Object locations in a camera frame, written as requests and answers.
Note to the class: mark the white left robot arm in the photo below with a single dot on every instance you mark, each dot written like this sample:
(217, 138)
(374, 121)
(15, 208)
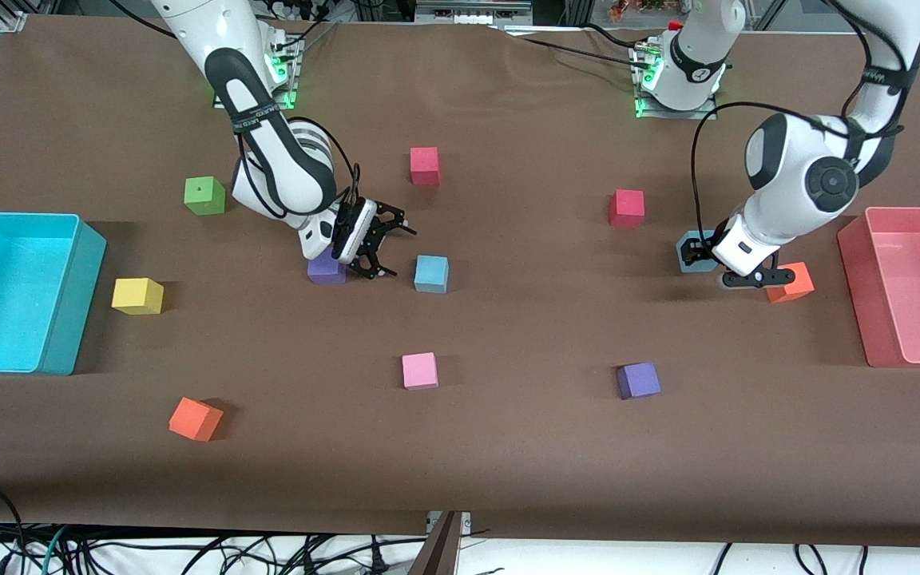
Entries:
(795, 176)

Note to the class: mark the white power strip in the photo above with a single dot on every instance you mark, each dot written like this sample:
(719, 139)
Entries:
(468, 12)

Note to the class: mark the pink foam block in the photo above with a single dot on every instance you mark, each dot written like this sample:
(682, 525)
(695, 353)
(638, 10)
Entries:
(420, 371)

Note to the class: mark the aluminium frame profile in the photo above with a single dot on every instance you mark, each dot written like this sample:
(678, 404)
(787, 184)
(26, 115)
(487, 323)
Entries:
(13, 17)

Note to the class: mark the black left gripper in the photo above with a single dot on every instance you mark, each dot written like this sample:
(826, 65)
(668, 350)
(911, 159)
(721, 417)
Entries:
(700, 252)

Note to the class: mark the green foam block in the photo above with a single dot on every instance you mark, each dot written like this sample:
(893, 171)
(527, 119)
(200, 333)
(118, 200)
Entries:
(204, 196)

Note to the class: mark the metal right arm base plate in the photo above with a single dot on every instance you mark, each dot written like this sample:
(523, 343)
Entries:
(288, 97)

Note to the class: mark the light blue foam block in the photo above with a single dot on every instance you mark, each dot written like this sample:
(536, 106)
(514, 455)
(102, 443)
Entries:
(691, 268)
(431, 274)

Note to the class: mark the pink plastic bin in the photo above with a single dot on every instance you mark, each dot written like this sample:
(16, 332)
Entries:
(919, 295)

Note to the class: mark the yellow foam block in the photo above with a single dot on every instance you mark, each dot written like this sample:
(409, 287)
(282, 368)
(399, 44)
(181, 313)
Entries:
(137, 296)

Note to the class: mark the dark support bar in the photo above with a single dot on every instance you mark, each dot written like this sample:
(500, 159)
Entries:
(436, 551)

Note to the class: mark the brown table cover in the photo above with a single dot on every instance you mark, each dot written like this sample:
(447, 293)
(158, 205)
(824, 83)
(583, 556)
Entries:
(508, 463)

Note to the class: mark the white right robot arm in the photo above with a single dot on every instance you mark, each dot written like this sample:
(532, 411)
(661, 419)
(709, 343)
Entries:
(276, 160)

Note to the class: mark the orange foam block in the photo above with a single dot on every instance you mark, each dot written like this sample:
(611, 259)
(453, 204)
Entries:
(195, 419)
(799, 289)

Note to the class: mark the purple foam block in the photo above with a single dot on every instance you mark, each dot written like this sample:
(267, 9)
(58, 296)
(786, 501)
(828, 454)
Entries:
(324, 273)
(638, 381)

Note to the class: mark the red foam block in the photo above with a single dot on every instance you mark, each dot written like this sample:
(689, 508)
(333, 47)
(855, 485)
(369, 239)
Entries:
(626, 208)
(425, 165)

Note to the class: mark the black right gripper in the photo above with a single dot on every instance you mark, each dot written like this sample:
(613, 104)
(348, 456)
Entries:
(378, 237)

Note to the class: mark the small metal table clamp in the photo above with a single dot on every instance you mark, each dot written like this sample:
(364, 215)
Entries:
(464, 521)

